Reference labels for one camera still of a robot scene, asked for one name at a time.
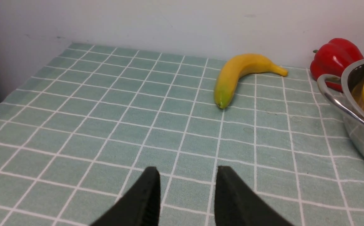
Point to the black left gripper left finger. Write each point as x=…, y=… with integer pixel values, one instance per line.
x=140, y=206

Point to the green checkered tablecloth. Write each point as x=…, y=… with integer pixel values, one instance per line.
x=77, y=135

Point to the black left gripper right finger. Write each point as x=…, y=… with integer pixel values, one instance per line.
x=236, y=204

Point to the yellow banana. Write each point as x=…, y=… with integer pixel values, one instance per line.
x=238, y=67

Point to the red bell pepper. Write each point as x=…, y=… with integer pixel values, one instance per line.
x=334, y=57

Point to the stainless steel pot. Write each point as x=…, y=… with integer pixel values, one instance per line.
x=351, y=108

